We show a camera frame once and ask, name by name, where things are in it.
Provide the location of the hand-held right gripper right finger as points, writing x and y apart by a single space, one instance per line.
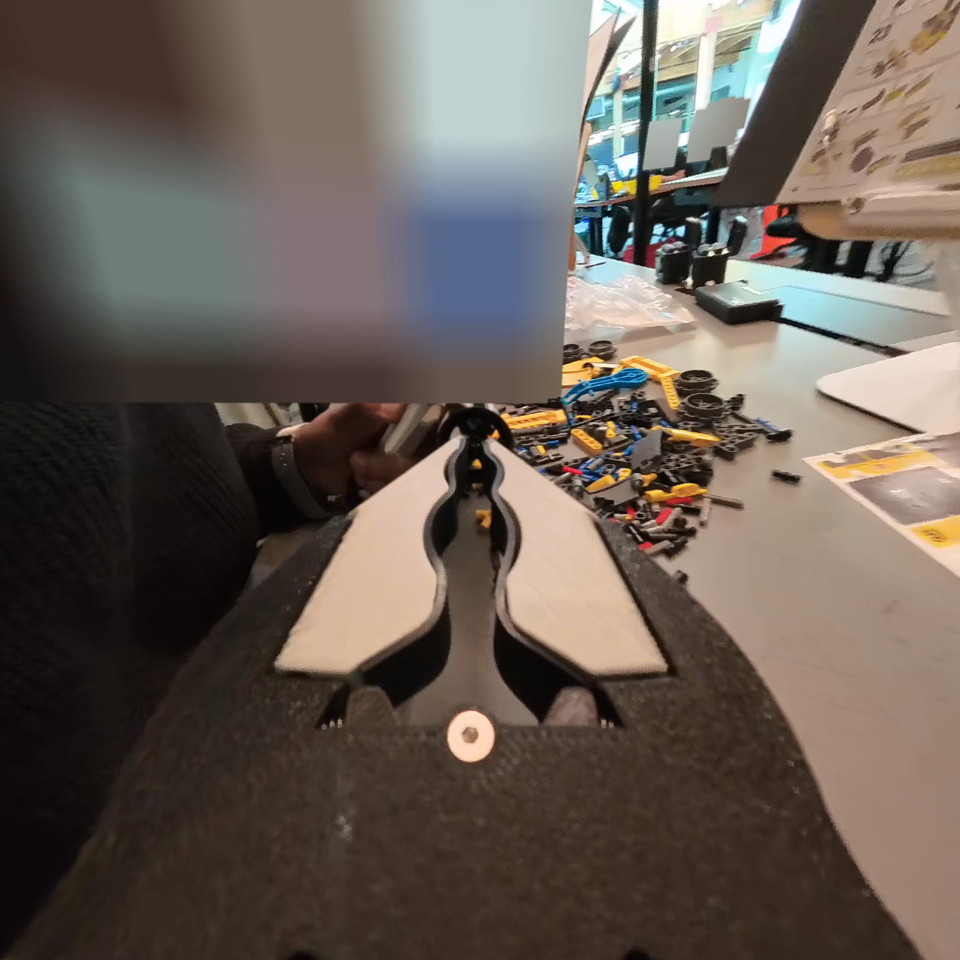
570 600

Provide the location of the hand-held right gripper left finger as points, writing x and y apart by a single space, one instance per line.
375 585

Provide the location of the black toy wheel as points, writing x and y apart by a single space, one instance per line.
471 424

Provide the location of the pile of toy building pieces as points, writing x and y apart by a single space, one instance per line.
645 450

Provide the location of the person's left forearm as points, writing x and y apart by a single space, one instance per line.
251 480

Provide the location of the person's left hand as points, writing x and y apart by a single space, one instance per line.
345 450

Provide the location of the grey wristwatch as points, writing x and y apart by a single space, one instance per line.
296 472

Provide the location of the clear plastic bag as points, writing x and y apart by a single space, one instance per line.
622 304

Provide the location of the yellow and grey instruction booklet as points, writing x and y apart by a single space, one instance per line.
892 495

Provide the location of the flat black box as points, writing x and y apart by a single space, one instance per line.
739 301

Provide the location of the background workbench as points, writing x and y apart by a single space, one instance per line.
660 187

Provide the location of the white document stand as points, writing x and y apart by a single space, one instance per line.
900 382

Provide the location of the black stand board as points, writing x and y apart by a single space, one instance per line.
780 112

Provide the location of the printed instruction sheet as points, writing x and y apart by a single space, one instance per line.
885 97

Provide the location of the black metal post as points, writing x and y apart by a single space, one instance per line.
645 127

